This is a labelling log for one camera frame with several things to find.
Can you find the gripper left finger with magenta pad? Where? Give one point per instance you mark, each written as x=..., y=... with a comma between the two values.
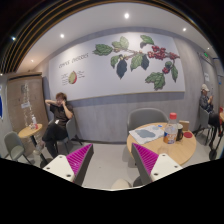
x=72, y=167

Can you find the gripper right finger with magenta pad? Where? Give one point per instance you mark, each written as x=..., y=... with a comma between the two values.
x=152, y=166

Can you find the white cloth with grey patch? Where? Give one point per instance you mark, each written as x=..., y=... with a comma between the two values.
x=147, y=134

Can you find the round wooden table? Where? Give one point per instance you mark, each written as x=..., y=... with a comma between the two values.
x=181, y=151

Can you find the grey chair under seated person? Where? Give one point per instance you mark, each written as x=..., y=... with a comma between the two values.
x=71, y=132

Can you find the seated person in black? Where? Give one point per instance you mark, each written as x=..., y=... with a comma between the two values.
x=56, y=130

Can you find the plastic bottle with red cap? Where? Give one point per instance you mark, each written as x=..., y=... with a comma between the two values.
x=171, y=129

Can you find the dark cup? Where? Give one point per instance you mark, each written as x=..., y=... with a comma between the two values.
x=180, y=132

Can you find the red round coaster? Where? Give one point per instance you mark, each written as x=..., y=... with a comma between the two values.
x=187, y=134

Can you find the grey upholstered chair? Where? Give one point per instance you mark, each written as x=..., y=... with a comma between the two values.
x=143, y=116

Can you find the brown cardboard box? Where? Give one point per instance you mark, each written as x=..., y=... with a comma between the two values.
x=185, y=125

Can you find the small round side table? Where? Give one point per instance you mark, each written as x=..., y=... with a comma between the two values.
x=29, y=132

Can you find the small bottle on side table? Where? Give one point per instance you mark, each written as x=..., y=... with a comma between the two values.
x=34, y=121

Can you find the grey-green chair at left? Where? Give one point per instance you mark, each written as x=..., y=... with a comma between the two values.
x=14, y=145

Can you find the person in white cap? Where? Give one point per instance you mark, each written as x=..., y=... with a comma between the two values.
x=206, y=102

